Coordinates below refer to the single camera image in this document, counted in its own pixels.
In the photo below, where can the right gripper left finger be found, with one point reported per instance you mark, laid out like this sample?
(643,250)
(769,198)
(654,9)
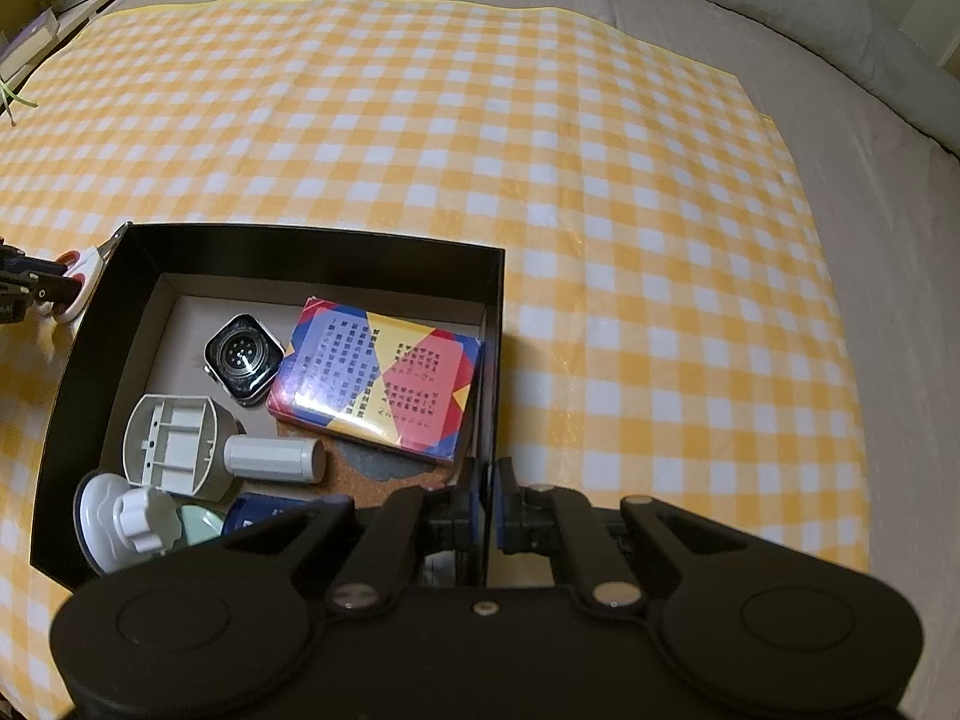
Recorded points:
(458,541)

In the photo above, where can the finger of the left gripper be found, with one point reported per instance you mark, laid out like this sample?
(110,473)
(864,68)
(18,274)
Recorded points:
(18,296)
(17,265)

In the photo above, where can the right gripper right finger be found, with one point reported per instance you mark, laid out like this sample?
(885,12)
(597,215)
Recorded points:
(523,518)

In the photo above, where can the red white scissors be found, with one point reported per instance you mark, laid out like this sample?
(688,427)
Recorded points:
(85,266)

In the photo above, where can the small white tube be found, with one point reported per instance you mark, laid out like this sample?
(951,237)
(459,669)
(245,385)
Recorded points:
(278,460)

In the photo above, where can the grey plastic base part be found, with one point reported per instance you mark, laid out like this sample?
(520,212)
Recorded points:
(176,444)

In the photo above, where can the black cardboard box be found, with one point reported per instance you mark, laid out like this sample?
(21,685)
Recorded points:
(169,287)

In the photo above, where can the black smartwatch body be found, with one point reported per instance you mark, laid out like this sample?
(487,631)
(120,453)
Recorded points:
(244,358)

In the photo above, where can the white suction cup knob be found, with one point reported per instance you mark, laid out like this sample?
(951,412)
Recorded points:
(120,525)

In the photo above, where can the mint green round compact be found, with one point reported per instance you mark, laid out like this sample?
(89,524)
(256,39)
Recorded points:
(198,525)

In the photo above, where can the round cork coaster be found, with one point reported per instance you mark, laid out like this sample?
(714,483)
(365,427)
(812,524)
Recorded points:
(367,473)

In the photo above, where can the colourful card box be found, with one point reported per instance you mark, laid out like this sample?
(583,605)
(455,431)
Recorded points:
(378,379)

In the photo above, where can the blue cylindrical bottle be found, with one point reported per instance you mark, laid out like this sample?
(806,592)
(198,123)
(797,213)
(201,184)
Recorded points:
(251,508)

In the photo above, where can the purple flat box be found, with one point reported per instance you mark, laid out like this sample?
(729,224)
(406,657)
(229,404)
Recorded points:
(25,47)

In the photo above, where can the yellow checkered cloth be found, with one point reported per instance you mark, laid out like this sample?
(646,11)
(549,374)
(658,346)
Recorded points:
(671,327)

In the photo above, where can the grey bed sheet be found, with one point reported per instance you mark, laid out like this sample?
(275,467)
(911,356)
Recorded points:
(885,200)

